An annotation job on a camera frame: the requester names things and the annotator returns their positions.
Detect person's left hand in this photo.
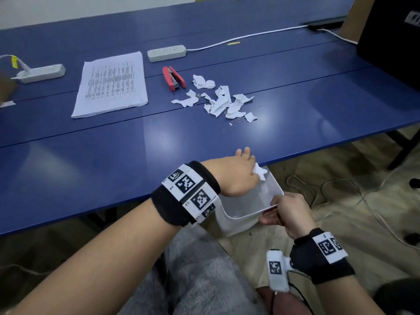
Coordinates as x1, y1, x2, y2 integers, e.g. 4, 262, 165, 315
201, 147, 262, 198

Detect person's right hand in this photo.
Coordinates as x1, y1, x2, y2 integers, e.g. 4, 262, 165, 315
258, 192, 317, 240

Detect white torn paper scrap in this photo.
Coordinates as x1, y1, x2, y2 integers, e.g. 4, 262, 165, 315
253, 163, 268, 181

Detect white plastic bin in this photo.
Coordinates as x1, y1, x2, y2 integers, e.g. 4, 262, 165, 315
214, 165, 285, 238

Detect person's left forearm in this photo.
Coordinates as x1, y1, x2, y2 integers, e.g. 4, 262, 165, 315
10, 198, 185, 315

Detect person's right forearm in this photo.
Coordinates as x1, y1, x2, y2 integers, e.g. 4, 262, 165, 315
316, 275, 386, 315

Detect loose metal staples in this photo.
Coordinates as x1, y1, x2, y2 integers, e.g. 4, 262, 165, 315
222, 117, 244, 133

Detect pile of crumpled paper bits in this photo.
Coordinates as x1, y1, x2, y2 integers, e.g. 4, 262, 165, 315
171, 74, 258, 124

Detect black right wristband with markers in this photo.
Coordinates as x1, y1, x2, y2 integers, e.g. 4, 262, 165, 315
289, 228, 356, 285

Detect black wristband with markers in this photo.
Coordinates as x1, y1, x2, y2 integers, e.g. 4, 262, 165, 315
150, 161, 221, 227
289, 228, 356, 285

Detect black left wristband with markers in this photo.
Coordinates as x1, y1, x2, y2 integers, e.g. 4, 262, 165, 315
150, 161, 221, 227

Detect red stapler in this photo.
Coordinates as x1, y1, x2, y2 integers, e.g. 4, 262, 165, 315
162, 65, 187, 92

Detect person's grey trousers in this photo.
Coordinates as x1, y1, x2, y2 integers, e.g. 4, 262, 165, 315
117, 226, 267, 315

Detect white power strip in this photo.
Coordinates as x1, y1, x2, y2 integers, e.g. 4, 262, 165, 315
147, 45, 187, 63
14, 64, 66, 84

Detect black table leg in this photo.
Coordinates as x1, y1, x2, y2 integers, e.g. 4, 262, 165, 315
387, 128, 420, 171

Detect stack of printed paper sheets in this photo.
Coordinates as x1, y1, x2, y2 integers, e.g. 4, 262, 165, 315
71, 51, 149, 119

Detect black chair seat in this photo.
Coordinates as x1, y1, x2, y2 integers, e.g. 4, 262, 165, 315
373, 277, 420, 315

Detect brown cardboard panel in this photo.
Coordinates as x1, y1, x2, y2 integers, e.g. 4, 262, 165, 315
339, 0, 377, 40

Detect brown cardboard box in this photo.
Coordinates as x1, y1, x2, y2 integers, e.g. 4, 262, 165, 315
0, 73, 19, 104

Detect white wrist camera with marker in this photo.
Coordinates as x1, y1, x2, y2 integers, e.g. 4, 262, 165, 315
266, 249, 293, 293

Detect grey cables on floor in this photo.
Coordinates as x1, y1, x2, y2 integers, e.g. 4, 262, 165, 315
285, 167, 420, 250

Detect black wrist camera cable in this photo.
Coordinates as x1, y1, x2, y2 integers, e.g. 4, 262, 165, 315
270, 281, 315, 315

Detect white power cable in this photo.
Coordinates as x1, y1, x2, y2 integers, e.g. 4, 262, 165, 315
186, 25, 309, 52
316, 28, 358, 46
0, 54, 31, 80

